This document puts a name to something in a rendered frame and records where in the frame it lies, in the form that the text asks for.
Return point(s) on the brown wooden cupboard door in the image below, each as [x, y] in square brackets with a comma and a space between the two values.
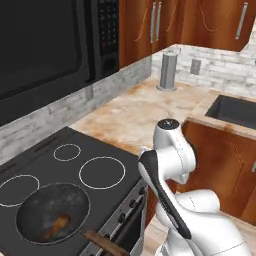
[135, 30]
[250, 208]
[169, 21]
[220, 166]
[213, 23]

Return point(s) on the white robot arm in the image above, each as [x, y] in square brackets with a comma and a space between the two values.
[176, 156]

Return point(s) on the dark sink basin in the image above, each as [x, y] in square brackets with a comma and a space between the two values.
[235, 110]

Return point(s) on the dark round frying pan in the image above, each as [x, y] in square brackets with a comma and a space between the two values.
[50, 203]

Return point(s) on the brown chicken drumstick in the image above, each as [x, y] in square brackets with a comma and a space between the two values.
[49, 233]
[62, 220]

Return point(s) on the grey wall socket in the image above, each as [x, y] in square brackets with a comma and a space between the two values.
[89, 93]
[195, 66]

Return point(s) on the black microwave door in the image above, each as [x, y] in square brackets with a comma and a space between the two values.
[40, 43]

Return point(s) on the black hob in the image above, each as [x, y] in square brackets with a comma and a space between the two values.
[100, 146]

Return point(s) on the grey cylinder stand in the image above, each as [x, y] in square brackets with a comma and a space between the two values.
[168, 71]

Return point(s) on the black oven knob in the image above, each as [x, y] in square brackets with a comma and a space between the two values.
[142, 191]
[122, 217]
[132, 202]

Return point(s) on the steel oven front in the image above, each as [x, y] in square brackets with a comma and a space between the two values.
[133, 226]

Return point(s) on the black microwave oven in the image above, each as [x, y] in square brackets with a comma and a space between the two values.
[107, 33]

